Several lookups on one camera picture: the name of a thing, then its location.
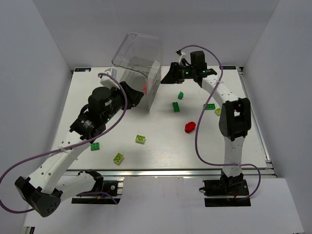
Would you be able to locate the left blue table label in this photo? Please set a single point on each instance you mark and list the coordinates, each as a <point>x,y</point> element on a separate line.
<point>82,69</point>

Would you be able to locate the dark green long brick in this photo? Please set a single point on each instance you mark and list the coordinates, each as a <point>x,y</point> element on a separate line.
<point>176,107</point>

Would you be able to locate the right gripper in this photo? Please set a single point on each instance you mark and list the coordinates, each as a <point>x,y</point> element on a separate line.
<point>177,73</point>

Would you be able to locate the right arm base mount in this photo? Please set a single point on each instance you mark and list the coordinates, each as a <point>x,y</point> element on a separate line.
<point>217,195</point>

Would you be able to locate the lime long brick front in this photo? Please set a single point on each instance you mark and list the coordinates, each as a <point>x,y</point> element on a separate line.
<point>118,159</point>

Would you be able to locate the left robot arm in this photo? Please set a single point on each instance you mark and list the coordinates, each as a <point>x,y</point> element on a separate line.
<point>42,189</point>

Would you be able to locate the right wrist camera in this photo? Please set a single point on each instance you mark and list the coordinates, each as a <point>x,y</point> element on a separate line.
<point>182,58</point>

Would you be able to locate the green flat long brick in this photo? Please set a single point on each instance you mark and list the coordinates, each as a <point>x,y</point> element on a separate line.
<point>210,106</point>

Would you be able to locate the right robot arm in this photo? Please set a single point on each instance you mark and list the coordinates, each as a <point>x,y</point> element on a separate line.
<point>234,118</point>

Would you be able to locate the lime small brick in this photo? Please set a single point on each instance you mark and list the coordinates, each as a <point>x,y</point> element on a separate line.
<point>217,111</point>

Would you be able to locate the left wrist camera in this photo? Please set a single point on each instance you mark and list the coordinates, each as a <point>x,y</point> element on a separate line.
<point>106,81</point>

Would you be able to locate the lime rounded brick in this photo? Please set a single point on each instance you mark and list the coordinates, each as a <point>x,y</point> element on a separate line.
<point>140,139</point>

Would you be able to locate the small green cube brick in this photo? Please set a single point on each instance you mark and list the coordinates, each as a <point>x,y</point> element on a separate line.
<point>180,95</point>

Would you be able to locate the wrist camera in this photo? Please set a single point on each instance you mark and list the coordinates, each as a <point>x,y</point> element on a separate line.
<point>106,81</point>
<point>182,58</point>

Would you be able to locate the blue table label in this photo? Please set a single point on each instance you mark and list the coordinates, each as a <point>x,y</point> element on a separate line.
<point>82,69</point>
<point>228,67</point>

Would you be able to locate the red rounded brick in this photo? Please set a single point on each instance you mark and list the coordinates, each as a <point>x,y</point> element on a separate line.
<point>190,127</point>

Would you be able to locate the green square brick left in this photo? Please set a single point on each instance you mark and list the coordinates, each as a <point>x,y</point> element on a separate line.
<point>95,146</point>

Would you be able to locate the clear plastic drawer cover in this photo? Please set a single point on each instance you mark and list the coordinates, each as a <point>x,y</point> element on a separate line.
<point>140,45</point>

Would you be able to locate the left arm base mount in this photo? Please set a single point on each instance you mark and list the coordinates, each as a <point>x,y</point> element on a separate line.
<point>103,192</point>

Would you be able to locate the right blue table label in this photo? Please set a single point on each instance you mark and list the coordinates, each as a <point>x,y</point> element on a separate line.
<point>228,67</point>

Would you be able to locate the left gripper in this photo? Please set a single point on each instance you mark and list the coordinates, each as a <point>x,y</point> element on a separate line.
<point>126,97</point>

